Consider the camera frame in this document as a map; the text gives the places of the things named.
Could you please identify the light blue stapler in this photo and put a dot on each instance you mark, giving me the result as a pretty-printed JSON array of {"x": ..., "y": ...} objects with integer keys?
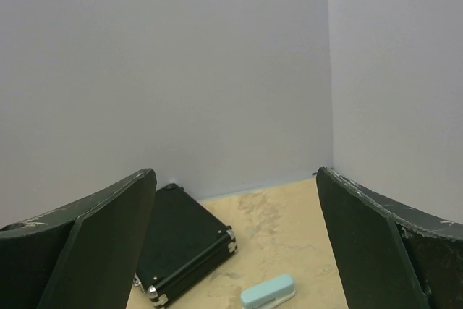
[{"x": 270, "y": 293}]

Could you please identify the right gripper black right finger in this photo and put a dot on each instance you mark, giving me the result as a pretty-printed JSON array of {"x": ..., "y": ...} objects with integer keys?
[{"x": 389, "y": 255}]

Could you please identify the black metal-edged briefcase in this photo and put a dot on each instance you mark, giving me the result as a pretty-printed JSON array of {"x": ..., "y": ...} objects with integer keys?
[{"x": 183, "y": 244}]

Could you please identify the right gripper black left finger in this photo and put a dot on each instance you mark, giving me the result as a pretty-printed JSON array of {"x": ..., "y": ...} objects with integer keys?
[{"x": 81, "y": 255}]

